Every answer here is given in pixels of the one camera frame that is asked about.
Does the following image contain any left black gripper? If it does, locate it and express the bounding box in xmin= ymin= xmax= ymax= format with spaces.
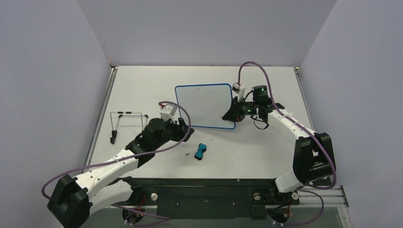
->
xmin=154 ymin=117 xmax=193 ymax=150

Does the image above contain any blue and black eraser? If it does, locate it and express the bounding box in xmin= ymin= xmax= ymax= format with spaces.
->
xmin=194 ymin=143 xmax=207 ymax=161

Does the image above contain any blue framed whiteboard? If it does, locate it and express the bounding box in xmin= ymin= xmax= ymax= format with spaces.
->
xmin=174 ymin=83 xmax=236 ymax=130

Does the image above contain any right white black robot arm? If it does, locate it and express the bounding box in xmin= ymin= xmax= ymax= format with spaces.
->
xmin=222 ymin=83 xmax=336 ymax=205

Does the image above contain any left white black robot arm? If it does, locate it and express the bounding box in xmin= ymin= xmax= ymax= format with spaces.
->
xmin=47 ymin=118 xmax=194 ymax=228

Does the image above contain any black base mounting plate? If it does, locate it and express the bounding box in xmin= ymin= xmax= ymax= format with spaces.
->
xmin=114 ymin=177 xmax=307 ymax=221

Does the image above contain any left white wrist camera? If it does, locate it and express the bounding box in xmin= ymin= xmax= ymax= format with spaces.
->
xmin=159 ymin=104 xmax=178 ymax=123

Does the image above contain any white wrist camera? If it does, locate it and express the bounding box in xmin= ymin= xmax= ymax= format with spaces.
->
xmin=159 ymin=104 xmax=178 ymax=123
xmin=231 ymin=82 xmax=246 ymax=102

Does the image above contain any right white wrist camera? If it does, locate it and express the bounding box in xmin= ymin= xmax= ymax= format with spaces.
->
xmin=231 ymin=82 xmax=246 ymax=102

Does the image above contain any wire whiteboard stand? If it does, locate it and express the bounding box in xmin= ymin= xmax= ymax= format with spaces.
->
xmin=109 ymin=111 xmax=149 ymax=145

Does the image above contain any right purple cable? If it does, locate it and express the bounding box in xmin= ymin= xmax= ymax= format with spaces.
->
xmin=238 ymin=61 xmax=337 ymax=226

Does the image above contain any aluminium rail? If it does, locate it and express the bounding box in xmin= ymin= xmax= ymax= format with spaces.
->
xmin=64 ymin=185 xmax=349 ymax=209

